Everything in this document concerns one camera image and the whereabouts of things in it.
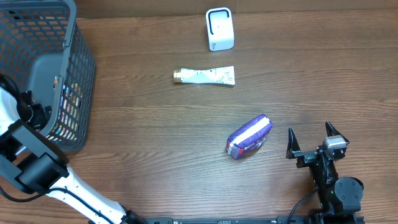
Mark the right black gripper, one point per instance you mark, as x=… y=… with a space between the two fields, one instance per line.
x=305 y=157

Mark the red purple pantyliner pack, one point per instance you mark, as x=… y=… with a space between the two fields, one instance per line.
x=248 y=137

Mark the white Pantene tube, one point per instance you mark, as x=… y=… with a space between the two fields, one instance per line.
x=221 y=76

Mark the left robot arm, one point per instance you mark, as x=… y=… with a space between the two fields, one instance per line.
x=36 y=166

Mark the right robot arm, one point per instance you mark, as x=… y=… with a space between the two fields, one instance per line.
x=340 y=197

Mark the white barcode scanner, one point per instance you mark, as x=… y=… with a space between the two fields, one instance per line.
x=219 y=23

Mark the colourful snack bag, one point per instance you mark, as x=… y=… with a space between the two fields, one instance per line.
x=68 y=122

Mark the grey plastic mesh basket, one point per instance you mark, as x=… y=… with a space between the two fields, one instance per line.
x=42 y=49

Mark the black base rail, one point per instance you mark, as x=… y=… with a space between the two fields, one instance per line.
x=277 y=220

